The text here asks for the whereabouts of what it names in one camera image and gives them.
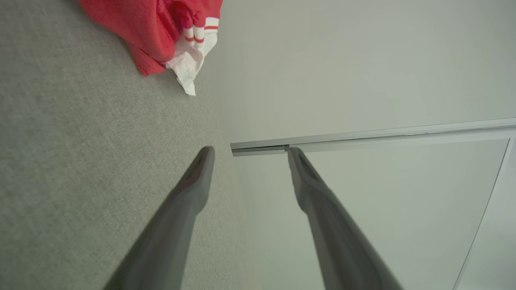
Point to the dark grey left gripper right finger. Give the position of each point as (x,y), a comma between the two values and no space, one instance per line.
(334,233)

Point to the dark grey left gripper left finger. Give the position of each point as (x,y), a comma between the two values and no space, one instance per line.
(177,225)

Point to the grey metal partition post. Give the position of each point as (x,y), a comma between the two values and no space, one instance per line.
(363,137)

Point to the red basketball jersey white trim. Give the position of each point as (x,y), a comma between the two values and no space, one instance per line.
(141,32)

